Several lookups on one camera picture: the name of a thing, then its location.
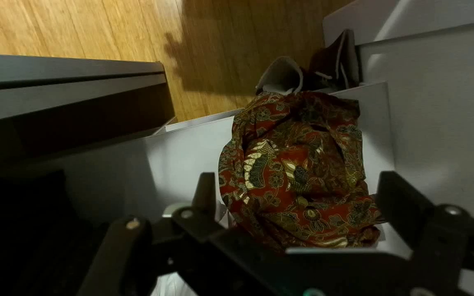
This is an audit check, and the red patterned fabric bag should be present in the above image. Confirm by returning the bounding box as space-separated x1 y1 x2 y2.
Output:
218 92 379 250

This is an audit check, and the grey folded cloth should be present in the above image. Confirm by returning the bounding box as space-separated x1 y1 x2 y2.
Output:
254 29 360 95

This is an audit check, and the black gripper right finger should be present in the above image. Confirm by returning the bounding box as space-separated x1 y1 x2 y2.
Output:
376 171 434 258

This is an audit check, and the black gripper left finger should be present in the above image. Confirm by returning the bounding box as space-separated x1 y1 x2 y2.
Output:
192 172 215 218

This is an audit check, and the dark wooden shelf board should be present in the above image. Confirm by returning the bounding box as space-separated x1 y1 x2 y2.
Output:
0 56 174 168

